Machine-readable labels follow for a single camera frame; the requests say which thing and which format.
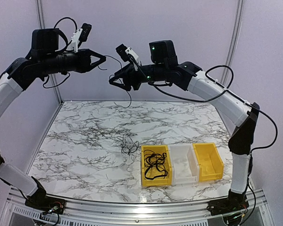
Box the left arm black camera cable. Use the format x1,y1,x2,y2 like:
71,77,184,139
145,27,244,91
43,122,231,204
42,16,78,89

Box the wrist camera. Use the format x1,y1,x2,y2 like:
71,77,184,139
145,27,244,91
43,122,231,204
70,23,92,53
116,44,142,71

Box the white translucent bin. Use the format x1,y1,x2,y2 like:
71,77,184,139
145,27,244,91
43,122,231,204
168,144,200,185

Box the yellow bin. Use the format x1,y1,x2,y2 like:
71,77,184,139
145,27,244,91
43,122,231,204
192,143,224,182
141,145,172,187

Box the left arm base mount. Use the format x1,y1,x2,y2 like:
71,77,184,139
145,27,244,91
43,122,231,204
25,177,66,214

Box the left yellow bin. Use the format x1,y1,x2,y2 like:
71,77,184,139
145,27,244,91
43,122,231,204
141,145,172,187

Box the thick black cable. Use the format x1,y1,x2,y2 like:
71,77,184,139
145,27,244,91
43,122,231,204
144,154,168,182

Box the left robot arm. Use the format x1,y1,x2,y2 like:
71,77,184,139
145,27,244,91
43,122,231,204
0,23,106,210

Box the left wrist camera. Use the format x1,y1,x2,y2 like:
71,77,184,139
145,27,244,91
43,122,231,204
70,23,92,53

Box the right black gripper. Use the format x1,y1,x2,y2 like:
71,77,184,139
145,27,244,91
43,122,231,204
109,61,167,91

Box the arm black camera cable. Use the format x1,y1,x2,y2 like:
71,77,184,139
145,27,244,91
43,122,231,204
42,16,78,89
129,53,278,150

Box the black thin looped cable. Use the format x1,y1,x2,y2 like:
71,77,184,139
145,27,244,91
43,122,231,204
143,152,167,170

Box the small black cable remnant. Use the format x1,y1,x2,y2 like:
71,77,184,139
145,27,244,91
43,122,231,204
117,134,140,156

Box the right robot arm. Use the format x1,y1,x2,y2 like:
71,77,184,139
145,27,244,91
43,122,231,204
109,40,259,211

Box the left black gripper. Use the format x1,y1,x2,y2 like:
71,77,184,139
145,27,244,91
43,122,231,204
40,47,106,74

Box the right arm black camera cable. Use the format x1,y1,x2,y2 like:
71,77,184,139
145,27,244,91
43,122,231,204
129,53,278,150

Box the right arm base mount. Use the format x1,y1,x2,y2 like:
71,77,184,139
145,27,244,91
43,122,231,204
207,188,249,216

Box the right yellow bin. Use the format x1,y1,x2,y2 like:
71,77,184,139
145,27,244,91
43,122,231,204
192,143,224,182

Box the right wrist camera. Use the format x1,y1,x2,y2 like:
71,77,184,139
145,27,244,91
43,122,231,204
116,44,142,71

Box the aluminium front rail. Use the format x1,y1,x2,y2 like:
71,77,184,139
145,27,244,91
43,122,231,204
4,193,269,226

